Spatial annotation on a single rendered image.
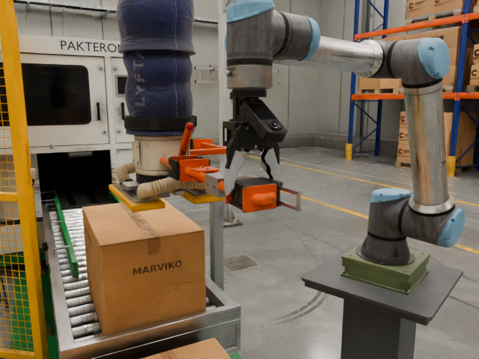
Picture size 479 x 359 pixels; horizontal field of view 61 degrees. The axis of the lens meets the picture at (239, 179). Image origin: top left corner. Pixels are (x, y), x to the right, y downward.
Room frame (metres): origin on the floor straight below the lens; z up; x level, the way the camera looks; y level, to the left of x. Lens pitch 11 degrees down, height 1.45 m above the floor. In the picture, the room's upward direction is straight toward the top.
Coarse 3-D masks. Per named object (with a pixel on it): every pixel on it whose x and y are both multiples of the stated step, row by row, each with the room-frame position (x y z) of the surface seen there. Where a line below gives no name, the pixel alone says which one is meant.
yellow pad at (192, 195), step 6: (186, 192) 1.28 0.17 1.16; (192, 192) 1.26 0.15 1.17; (198, 192) 1.26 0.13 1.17; (186, 198) 1.26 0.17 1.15; (192, 198) 1.21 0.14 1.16; (198, 198) 1.21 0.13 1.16; (204, 198) 1.22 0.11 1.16; (210, 198) 1.23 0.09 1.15; (216, 198) 1.24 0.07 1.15; (222, 198) 1.25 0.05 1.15
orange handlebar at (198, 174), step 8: (200, 144) 1.67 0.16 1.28; (208, 144) 1.61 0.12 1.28; (192, 152) 1.42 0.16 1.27; (200, 152) 1.43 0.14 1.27; (208, 152) 1.44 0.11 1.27; (216, 152) 1.46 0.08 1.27; (224, 152) 1.47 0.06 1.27; (160, 160) 1.24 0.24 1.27; (192, 168) 1.01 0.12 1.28; (200, 168) 1.01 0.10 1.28; (208, 168) 1.00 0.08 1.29; (216, 168) 1.02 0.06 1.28; (192, 176) 1.01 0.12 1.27; (200, 176) 0.96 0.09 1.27; (272, 192) 0.77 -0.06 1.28; (256, 200) 0.75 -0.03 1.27; (264, 200) 0.75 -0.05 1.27; (272, 200) 0.76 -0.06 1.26
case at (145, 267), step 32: (96, 224) 1.61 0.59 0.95; (128, 224) 1.61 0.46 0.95; (160, 224) 1.61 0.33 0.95; (192, 224) 1.61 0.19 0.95; (96, 256) 1.47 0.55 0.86; (128, 256) 1.41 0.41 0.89; (160, 256) 1.46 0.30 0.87; (192, 256) 1.52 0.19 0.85; (96, 288) 1.54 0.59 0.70; (128, 288) 1.40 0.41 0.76; (160, 288) 1.46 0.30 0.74; (192, 288) 1.52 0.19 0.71; (128, 320) 1.40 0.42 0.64; (160, 320) 1.46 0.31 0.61
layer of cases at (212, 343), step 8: (192, 344) 1.39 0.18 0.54; (200, 344) 1.39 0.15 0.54; (208, 344) 1.39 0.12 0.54; (216, 344) 1.39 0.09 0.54; (168, 352) 1.34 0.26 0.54; (176, 352) 1.34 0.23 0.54; (184, 352) 1.34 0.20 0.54; (192, 352) 1.34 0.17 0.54; (200, 352) 1.34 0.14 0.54; (208, 352) 1.34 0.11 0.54; (216, 352) 1.34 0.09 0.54; (224, 352) 1.34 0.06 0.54
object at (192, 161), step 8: (168, 160) 1.11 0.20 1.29; (176, 160) 1.13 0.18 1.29; (184, 160) 1.06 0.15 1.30; (192, 160) 1.07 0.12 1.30; (200, 160) 1.08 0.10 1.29; (208, 160) 1.09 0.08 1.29; (176, 168) 1.08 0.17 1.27; (184, 168) 1.06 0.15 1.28; (176, 176) 1.06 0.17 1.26; (184, 176) 1.06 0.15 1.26
